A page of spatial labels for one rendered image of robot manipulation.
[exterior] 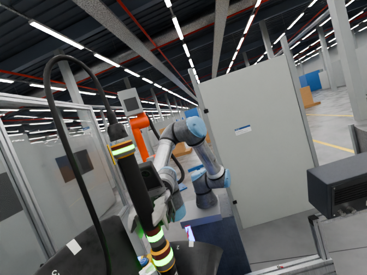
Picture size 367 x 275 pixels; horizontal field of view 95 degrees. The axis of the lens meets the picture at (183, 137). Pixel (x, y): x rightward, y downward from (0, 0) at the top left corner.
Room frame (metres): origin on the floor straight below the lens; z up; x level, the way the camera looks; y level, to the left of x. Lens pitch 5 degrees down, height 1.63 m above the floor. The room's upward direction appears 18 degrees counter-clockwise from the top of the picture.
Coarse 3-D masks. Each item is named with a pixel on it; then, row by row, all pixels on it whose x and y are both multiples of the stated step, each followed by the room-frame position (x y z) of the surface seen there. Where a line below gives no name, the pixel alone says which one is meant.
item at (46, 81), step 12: (60, 60) 0.32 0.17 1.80; (72, 60) 0.33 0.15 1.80; (48, 72) 0.30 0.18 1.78; (48, 84) 0.30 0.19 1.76; (96, 84) 0.34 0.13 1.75; (48, 96) 0.30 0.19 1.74; (108, 108) 0.34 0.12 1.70; (60, 120) 0.30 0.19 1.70; (60, 132) 0.29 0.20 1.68; (72, 156) 0.30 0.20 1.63; (72, 168) 0.29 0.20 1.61; (84, 192) 0.29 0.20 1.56; (96, 216) 0.30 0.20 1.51; (96, 228) 0.29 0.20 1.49; (108, 252) 0.30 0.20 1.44; (108, 264) 0.29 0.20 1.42
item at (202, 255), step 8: (184, 248) 0.56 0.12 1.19; (192, 248) 0.56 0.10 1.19; (200, 248) 0.56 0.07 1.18; (208, 248) 0.56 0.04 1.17; (216, 248) 0.57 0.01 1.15; (176, 256) 0.53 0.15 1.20; (184, 256) 0.53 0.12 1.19; (192, 256) 0.52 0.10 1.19; (200, 256) 0.52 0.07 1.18; (208, 256) 0.52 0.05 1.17; (216, 256) 0.52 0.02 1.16; (176, 264) 0.50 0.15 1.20; (184, 264) 0.50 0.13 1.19; (192, 264) 0.49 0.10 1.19; (200, 264) 0.49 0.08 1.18; (208, 264) 0.49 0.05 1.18; (216, 264) 0.49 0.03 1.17; (184, 272) 0.47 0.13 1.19; (192, 272) 0.46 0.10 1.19; (200, 272) 0.46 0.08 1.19; (208, 272) 0.46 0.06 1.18; (216, 272) 0.46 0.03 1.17
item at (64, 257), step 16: (112, 224) 0.43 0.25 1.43; (80, 240) 0.38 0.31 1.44; (96, 240) 0.39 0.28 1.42; (112, 240) 0.40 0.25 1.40; (128, 240) 0.40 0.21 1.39; (64, 256) 0.35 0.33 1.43; (80, 256) 0.36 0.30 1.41; (96, 256) 0.36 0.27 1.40; (112, 256) 0.37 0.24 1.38; (128, 256) 0.37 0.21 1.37; (48, 272) 0.32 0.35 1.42; (64, 272) 0.33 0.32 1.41; (80, 272) 0.34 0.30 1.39; (96, 272) 0.34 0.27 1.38; (112, 272) 0.34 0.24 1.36; (128, 272) 0.35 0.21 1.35
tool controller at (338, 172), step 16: (336, 160) 0.70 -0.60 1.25; (352, 160) 0.67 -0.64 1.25; (320, 176) 0.65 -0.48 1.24; (336, 176) 0.62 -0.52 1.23; (352, 176) 0.60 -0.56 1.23; (320, 192) 0.65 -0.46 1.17; (336, 192) 0.61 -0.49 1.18; (352, 192) 0.61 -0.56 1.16; (320, 208) 0.68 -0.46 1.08; (336, 208) 0.63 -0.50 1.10; (352, 208) 0.62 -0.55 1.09
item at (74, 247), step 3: (72, 240) 0.38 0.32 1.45; (69, 243) 0.37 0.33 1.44; (72, 243) 0.37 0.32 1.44; (75, 243) 0.37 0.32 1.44; (69, 246) 0.37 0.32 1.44; (72, 246) 0.37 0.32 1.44; (75, 246) 0.37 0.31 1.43; (78, 246) 0.37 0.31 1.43; (72, 249) 0.36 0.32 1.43; (75, 249) 0.36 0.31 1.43; (78, 249) 0.37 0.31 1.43; (75, 252) 0.36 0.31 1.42
